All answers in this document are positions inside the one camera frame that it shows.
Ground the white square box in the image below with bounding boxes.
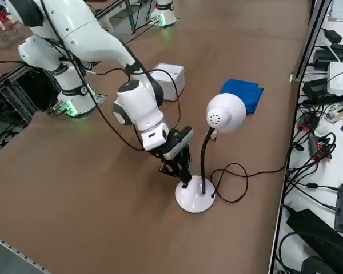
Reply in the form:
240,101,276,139
149,63,186,102

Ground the clear shelf with red items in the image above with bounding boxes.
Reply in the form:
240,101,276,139
0,5,27,51

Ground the aluminium frame post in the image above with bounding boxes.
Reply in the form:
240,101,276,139
289,0,332,83

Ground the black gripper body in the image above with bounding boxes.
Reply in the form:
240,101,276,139
159,128,190,160

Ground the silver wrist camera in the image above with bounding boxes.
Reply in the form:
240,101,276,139
162,126,195,160

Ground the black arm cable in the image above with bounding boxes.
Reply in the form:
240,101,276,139
39,0,181,152

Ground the large black case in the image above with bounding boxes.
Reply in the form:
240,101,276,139
282,205,343,274

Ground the blue folded cloth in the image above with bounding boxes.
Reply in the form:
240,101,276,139
219,78,265,115

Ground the black lamp power cable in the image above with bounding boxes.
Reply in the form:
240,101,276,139
210,162,288,204

